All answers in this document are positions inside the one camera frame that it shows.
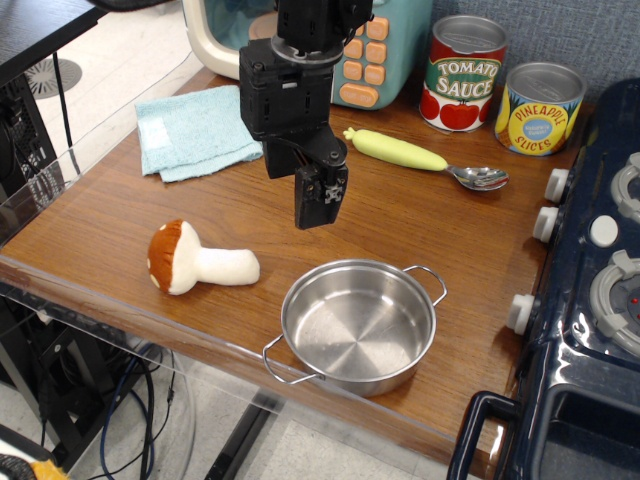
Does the tomato sauce can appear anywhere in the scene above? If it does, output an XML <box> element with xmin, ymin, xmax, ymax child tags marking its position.
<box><xmin>419</xmin><ymin>15</ymin><xmax>509</xmax><ymax>132</ymax></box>

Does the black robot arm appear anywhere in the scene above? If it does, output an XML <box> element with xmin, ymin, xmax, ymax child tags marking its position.
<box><xmin>239</xmin><ymin>1</ymin><xmax>373</xmax><ymax>229</ymax></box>

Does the dark blue toy stove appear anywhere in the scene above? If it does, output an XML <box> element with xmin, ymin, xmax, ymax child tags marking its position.
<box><xmin>448</xmin><ymin>79</ymin><xmax>639</xmax><ymax>479</ymax></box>

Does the green handled metal spoon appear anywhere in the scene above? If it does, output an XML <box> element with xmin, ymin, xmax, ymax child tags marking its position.
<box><xmin>343</xmin><ymin>127</ymin><xmax>510</xmax><ymax>192</ymax></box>

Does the teal toy microwave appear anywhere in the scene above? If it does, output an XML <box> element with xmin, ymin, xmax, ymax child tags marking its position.
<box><xmin>182</xmin><ymin>1</ymin><xmax>432</xmax><ymax>110</ymax></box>

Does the silver steel pot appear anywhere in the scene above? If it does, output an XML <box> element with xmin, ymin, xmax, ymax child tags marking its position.
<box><xmin>279</xmin><ymin>259</ymin><xmax>448</xmax><ymax>397</ymax></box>

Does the pineapple slices can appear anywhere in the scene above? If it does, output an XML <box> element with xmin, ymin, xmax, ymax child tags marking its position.
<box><xmin>494</xmin><ymin>62</ymin><xmax>587</xmax><ymax>157</ymax></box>

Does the plush mushroom toy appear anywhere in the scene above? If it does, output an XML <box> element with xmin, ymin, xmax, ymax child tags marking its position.
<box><xmin>147</xmin><ymin>219</ymin><xmax>261</xmax><ymax>295</ymax></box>

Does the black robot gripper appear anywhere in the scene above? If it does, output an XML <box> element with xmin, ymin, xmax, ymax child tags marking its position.
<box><xmin>240</xmin><ymin>37</ymin><xmax>348</xmax><ymax>230</ymax></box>

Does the light blue folded towel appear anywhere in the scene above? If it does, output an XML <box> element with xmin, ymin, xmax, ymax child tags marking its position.
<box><xmin>135</xmin><ymin>85</ymin><xmax>263</xmax><ymax>183</ymax></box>

